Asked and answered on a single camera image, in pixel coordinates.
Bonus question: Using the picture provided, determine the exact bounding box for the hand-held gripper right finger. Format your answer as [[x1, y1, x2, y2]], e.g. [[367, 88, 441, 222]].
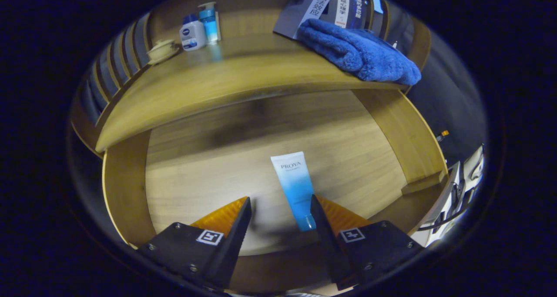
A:
[[310, 194, 423, 291]]

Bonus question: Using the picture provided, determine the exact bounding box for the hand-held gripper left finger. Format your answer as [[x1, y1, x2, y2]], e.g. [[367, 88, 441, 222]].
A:
[[137, 196, 253, 291]]

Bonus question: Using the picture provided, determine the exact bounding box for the blue white cosmetic tube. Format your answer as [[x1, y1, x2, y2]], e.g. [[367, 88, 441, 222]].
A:
[[271, 151, 317, 232]]

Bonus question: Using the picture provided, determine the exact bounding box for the wooden countertop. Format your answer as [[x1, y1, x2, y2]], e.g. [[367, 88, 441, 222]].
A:
[[95, 32, 407, 153]]

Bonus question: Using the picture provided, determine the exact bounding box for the white tote bag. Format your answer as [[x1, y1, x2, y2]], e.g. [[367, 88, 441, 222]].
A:
[[448, 146, 484, 219]]

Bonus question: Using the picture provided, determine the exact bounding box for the blue fluffy towel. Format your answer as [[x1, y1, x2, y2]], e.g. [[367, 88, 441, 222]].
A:
[[297, 19, 422, 86]]

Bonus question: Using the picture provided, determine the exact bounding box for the beige lidded teacup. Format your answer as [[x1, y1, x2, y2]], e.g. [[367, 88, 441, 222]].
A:
[[146, 39, 180, 65]]

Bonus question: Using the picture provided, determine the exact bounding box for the white lotion bottle blue cap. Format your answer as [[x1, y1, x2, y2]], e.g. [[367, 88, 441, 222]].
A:
[[179, 13, 207, 51]]

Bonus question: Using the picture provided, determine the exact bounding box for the blue pump bottle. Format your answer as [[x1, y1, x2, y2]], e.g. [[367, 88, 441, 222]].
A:
[[198, 2, 218, 44]]

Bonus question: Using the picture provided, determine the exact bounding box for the grey book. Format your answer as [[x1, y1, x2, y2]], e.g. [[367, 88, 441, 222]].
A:
[[273, 0, 336, 40]]

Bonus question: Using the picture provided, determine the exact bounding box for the dark blue book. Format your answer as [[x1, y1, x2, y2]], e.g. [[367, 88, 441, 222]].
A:
[[348, 0, 366, 30]]

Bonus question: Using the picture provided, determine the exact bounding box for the white book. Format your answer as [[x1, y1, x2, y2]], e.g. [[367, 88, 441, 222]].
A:
[[334, 0, 351, 29]]

